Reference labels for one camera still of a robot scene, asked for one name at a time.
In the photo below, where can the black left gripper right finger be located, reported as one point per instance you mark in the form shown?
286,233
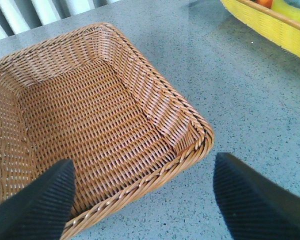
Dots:
252,206

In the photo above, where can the brown wicker basket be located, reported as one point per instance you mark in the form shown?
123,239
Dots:
90,96

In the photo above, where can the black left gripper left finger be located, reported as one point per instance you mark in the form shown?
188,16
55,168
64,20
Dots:
40,210

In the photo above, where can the yellow tape roll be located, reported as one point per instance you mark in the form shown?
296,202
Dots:
288,8

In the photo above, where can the orange toy carrot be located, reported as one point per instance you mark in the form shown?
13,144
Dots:
265,3

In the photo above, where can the grey pleated curtain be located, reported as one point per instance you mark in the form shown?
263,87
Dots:
18,16

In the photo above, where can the yellow woven basket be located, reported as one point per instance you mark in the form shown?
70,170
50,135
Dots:
274,26

